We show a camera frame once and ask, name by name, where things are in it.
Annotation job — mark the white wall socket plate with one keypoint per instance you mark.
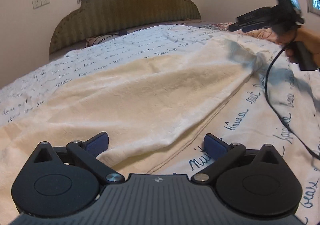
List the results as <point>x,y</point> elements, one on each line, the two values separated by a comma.
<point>39,3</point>

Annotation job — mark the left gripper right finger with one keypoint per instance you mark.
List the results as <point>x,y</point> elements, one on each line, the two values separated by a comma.
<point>252,182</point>

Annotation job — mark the olive green padded headboard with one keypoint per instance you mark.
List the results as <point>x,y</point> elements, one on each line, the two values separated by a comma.
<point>99,17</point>

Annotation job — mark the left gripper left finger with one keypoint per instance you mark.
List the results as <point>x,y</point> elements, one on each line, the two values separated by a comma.
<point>60,181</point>

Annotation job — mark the cream fleece pants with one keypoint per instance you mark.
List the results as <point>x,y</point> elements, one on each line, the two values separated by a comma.
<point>151,109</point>

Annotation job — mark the person's right hand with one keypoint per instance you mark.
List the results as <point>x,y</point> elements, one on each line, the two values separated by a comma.
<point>309,38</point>

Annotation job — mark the small black device on bed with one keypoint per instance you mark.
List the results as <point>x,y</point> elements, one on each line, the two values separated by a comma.
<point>122,32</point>

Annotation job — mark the patterned pillow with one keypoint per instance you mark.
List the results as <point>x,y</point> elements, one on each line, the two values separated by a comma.
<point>100,39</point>

